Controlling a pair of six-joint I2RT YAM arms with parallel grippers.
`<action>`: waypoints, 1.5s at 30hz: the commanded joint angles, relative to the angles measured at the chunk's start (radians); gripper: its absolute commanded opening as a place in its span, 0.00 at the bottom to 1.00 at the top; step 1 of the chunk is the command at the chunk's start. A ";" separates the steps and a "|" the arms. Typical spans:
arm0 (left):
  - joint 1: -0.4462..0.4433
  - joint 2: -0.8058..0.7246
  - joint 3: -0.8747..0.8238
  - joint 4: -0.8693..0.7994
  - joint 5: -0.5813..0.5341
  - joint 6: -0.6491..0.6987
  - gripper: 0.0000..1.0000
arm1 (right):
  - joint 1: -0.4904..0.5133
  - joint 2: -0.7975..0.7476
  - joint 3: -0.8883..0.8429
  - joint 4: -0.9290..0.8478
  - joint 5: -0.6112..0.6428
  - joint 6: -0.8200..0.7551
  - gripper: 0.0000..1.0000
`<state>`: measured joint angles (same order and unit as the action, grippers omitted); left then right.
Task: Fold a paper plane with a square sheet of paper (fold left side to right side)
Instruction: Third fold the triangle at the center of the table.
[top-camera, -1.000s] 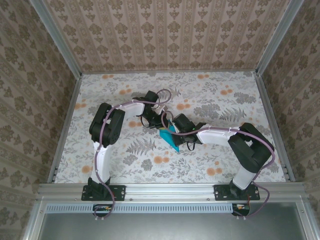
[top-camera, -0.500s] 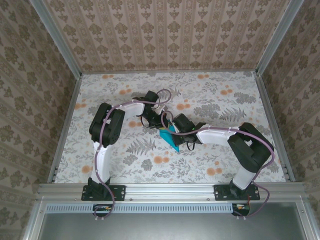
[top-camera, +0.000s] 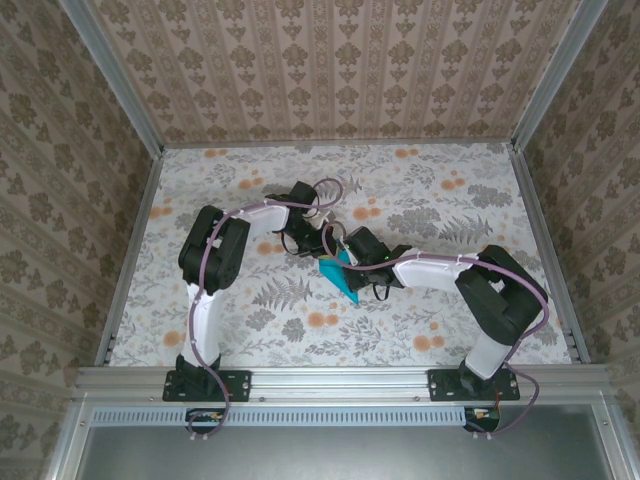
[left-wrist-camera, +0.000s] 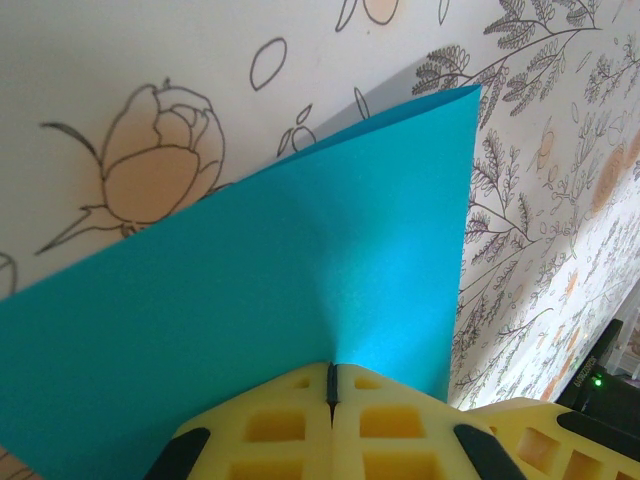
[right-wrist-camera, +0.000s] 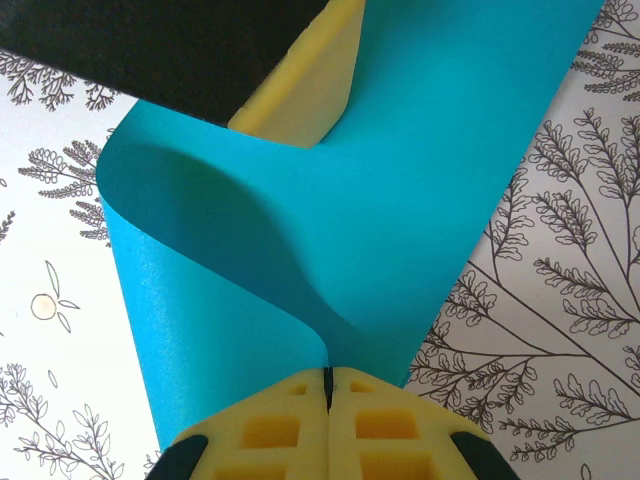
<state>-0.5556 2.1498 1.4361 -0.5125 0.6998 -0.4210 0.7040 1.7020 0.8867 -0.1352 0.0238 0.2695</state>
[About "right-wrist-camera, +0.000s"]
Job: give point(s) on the floral patterned table covering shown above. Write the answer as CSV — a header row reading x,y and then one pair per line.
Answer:
x,y
550,250

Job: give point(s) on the blue paper sheet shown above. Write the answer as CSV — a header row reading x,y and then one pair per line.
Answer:
x,y
400,200

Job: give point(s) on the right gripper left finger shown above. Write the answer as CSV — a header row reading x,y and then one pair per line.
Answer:
x,y
270,440

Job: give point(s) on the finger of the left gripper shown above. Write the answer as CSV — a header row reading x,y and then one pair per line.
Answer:
x,y
175,50

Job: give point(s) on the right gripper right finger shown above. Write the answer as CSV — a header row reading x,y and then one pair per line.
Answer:
x,y
390,440

